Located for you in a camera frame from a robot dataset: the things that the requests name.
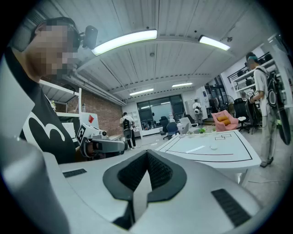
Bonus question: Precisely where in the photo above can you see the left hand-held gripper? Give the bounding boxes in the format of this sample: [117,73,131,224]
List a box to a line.
[76,123,129,160]

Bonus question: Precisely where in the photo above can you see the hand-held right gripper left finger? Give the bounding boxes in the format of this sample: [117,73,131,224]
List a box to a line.
[58,149,149,230]

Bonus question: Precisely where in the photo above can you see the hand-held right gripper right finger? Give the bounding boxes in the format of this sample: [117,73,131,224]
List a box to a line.
[136,149,262,229]

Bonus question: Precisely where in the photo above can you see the person's left forearm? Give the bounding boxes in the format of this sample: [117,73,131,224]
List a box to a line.
[75,146,86,162]

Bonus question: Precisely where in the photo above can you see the person's left hand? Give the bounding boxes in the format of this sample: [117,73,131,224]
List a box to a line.
[86,142,99,158]

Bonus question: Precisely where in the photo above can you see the black white backpack unit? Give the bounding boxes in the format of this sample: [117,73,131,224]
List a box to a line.
[122,118,133,140]
[265,70,292,146]

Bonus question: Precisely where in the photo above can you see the white box red label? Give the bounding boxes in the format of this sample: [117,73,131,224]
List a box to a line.
[81,112,99,129]

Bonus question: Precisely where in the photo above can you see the white bookshelf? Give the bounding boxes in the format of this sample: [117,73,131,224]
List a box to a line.
[126,111,141,138]

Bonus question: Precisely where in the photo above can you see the white metal shelf rack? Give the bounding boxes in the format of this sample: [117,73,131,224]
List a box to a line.
[38,80,82,142]

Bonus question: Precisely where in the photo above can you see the black office chair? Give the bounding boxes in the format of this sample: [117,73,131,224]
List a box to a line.
[159,116,170,135]
[233,98,251,133]

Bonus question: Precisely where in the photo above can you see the dark glass window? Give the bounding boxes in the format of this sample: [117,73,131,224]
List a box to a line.
[136,95,185,131]

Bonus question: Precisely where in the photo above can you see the pink armchair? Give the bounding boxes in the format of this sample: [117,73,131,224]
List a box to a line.
[211,109,239,133]

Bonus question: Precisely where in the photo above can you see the blue chair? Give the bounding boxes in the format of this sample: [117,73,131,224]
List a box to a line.
[163,122,179,140]

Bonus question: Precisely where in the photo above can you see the white office chair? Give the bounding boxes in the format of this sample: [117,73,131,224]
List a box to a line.
[179,117,199,134]

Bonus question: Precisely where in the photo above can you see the black standing fan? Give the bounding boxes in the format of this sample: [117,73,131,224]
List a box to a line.
[225,95,236,119]

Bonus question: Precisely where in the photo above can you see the person's black printed T-shirt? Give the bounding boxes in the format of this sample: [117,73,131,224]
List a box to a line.
[4,47,77,165]

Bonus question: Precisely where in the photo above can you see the row of black cases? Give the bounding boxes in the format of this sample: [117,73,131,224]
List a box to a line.
[237,53,274,86]

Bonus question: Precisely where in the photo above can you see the person's head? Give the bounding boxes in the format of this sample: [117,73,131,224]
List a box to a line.
[24,17,81,83]

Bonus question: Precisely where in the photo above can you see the white shelving unit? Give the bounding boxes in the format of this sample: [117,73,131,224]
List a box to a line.
[228,34,293,108]

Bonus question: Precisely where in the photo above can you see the black head camera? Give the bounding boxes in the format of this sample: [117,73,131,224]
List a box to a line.
[81,25,98,50]

